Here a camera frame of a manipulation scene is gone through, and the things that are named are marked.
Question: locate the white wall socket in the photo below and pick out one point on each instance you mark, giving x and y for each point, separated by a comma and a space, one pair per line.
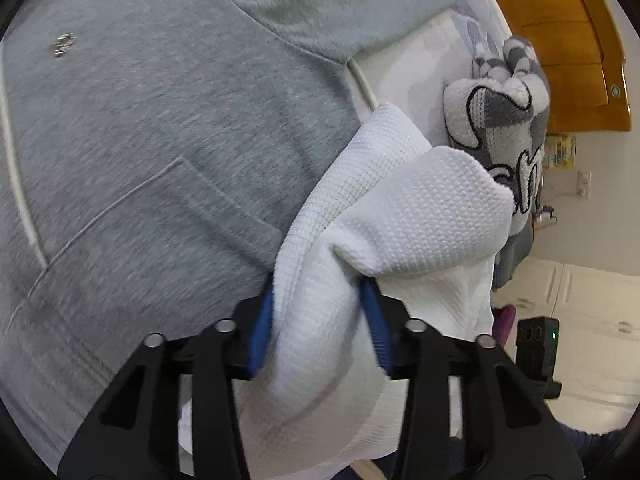
584, 179

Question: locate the grey white patterned pillow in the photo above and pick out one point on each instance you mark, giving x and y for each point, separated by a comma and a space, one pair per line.
500, 117

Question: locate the grey hoodie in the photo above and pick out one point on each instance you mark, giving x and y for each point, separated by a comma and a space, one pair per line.
153, 155

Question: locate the orange wooden headboard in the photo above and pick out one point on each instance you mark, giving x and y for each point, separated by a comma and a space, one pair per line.
580, 51

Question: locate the white drawer cabinet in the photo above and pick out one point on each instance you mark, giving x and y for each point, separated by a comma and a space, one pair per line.
598, 355

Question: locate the white knit sweater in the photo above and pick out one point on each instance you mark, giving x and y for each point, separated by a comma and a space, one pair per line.
423, 222

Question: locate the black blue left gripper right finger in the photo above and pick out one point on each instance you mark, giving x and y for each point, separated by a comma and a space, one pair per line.
508, 432

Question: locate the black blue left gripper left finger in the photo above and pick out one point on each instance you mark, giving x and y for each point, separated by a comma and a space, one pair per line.
132, 430

